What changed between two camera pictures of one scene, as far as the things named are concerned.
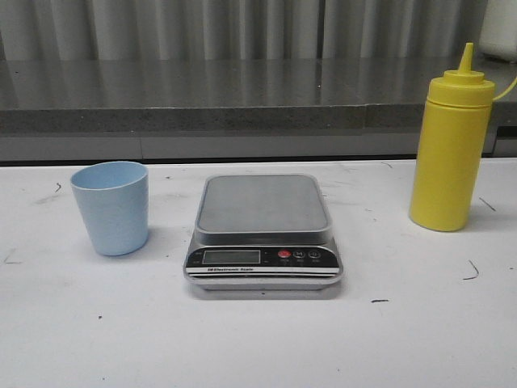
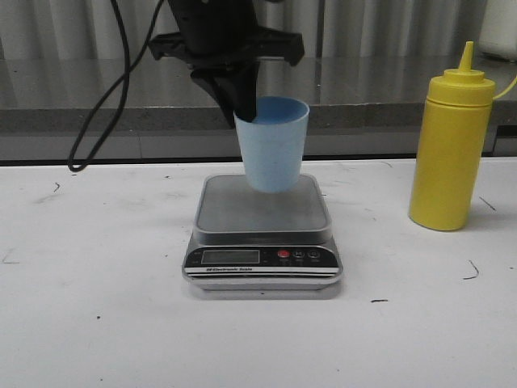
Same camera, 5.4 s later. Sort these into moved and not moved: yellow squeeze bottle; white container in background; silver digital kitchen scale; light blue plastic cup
Moved: light blue plastic cup
Not moved: silver digital kitchen scale; yellow squeeze bottle; white container in background
